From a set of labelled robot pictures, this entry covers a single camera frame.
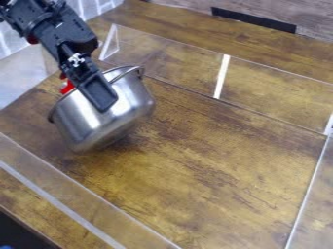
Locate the red star-shaped block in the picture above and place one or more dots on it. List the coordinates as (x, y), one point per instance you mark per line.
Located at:
(67, 84)

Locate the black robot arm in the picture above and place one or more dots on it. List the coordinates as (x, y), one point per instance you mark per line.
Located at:
(12, 14)

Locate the silver metal pot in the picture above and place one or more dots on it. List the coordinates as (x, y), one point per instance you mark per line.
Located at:
(88, 129)

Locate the clear acrylic triangular bracket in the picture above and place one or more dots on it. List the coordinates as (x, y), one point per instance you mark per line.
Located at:
(111, 44)

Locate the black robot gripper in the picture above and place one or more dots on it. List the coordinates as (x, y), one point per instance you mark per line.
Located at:
(55, 26)

